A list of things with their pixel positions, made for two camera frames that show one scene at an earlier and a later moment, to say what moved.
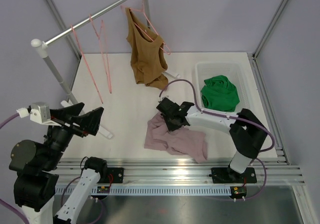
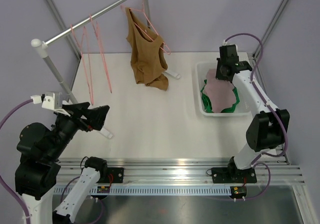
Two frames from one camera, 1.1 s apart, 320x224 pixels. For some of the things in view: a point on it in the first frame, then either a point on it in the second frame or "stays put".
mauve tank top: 182,141 -> 220,92
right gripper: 170,127 -> 218,75
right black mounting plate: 226,175 stays put
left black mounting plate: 114,175 stays put
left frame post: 73,47 stays put
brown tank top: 148,52 stays put
